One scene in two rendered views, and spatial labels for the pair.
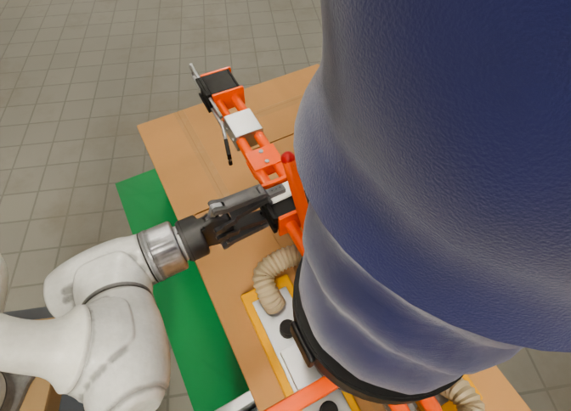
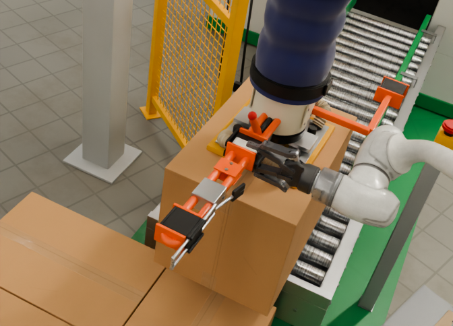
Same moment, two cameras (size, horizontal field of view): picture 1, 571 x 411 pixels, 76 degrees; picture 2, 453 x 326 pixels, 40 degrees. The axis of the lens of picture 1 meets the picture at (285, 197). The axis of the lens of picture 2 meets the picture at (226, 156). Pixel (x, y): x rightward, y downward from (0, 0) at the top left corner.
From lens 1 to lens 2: 1.66 m
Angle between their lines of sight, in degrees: 77
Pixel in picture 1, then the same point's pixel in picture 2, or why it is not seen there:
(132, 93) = not seen: outside the picture
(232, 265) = (282, 202)
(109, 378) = (393, 128)
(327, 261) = (342, 19)
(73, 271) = (380, 191)
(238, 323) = not seen: hidden behind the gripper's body
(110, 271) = (365, 172)
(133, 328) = (374, 137)
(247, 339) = not seen: hidden behind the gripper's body
